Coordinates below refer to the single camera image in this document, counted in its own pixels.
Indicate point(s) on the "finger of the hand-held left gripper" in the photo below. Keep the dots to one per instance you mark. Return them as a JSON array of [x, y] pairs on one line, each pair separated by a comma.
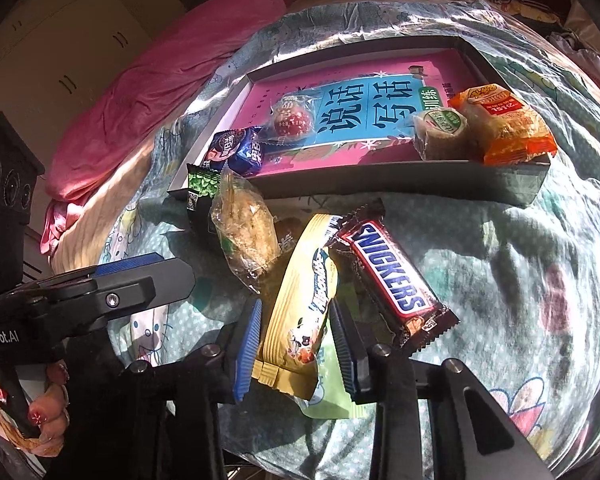
[[130, 292], [130, 262]]

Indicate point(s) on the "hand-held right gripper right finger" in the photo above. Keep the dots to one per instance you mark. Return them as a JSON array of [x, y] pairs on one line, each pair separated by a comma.
[[347, 355]]

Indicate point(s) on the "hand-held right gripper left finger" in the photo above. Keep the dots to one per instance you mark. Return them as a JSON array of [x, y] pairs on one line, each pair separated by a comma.
[[245, 355]]

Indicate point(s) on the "light green snack packet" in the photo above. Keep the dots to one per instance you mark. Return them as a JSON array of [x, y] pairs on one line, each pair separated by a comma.
[[335, 400]]

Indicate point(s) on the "yellow snack packet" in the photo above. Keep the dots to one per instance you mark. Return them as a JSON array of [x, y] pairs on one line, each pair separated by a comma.
[[305, 305]]

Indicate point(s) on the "brown chocolate bar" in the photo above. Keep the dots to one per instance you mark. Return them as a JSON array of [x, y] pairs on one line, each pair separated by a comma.
[[390, 280]]

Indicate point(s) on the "green and black snack packet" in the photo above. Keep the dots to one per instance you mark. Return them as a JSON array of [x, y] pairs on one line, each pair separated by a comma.
[[202, 190]]

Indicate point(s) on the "clear-wrapped brown pastry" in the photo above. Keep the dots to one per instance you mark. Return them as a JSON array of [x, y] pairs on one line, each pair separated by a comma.
[[245, 230]]

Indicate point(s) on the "dark blue snack packet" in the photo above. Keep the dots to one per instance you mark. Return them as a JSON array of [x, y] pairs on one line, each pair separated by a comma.
[[235, 152]]

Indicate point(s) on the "dark shallow cardboard box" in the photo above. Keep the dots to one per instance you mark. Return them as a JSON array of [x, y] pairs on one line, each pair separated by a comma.
[[430, 180]]

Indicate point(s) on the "red round candy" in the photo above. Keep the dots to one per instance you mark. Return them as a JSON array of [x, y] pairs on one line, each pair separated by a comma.
[[290, 120]]

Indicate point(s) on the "round green-label pastry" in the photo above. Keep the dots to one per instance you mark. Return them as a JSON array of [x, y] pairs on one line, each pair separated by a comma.
[[440, 132]]

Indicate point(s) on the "orange cracker packet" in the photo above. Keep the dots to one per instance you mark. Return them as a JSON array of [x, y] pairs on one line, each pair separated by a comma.
[[505, 125]]

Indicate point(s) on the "person's left hand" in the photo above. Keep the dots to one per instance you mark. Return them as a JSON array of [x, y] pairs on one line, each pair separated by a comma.
[[50, 425]]

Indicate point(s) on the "pink blanket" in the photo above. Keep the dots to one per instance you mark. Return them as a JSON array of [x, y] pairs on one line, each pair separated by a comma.
[[170, 80]]

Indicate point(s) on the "cartoon printed blanket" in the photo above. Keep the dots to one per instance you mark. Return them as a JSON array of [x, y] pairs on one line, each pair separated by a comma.
[[530, 270]]

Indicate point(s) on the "pink and blue book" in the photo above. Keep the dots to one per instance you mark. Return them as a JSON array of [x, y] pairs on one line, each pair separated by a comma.
[[360, 105]]

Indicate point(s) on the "white clothes heap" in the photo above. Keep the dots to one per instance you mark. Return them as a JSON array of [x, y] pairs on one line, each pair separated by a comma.
[[587, 55]]

